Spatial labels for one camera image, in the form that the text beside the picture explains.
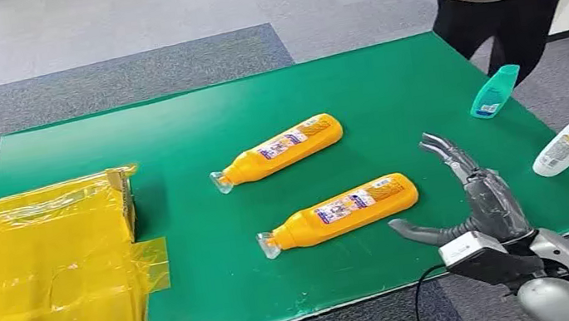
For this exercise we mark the orange bottle with clear cap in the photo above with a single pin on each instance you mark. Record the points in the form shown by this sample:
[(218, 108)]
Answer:
[(342, 212), (283, 148)]

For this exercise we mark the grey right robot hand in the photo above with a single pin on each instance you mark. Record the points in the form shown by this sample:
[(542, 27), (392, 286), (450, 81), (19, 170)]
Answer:
[(491, 202)]

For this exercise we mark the teal plastic bottle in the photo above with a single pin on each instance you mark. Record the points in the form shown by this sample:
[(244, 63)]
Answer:
[(494, 92)]

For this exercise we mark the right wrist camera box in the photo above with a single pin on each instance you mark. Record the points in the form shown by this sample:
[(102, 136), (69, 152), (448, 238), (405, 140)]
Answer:
[(479, 260)]

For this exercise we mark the green table mat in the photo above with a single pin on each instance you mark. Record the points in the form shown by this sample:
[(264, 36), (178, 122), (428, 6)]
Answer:
[(203, 137)]

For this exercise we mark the yellow taped cardboard box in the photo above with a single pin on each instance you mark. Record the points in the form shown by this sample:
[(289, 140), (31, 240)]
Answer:
[(52, 286)]

